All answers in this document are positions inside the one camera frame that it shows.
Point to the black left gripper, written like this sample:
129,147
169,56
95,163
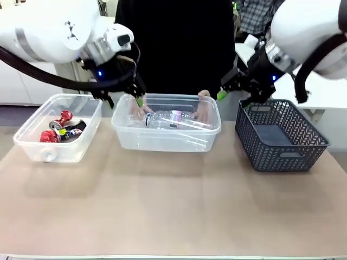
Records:
114,70

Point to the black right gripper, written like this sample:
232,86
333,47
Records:
260,78

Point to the clear crushed plastic bottle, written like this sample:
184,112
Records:
168,117

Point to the large clear plastic bin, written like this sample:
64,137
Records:
168,135

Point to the small clear plastic bin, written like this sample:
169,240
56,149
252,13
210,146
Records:
59,146

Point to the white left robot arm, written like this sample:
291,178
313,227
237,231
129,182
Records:
46,29

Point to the dark grey woven plastic basket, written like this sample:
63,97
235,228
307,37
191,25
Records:
282,151

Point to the person's right hand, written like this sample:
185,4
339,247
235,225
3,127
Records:
142,110

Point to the person's left hand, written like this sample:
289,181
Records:
203,108

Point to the small crushed red can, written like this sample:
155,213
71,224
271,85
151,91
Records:
66,116

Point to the crushed multicoloured can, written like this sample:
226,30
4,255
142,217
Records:
69,133

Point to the crushed silver-ended can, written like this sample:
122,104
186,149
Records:
55,125

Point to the person in black shirt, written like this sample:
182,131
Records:
173,40

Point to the person in plaid shirt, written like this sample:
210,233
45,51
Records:
257,13

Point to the white cabinet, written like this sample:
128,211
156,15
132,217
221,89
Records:
32,89

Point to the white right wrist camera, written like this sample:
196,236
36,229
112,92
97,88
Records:
252,42

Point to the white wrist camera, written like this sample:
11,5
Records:
252,42
119,38

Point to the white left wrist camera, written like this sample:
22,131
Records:
119,38

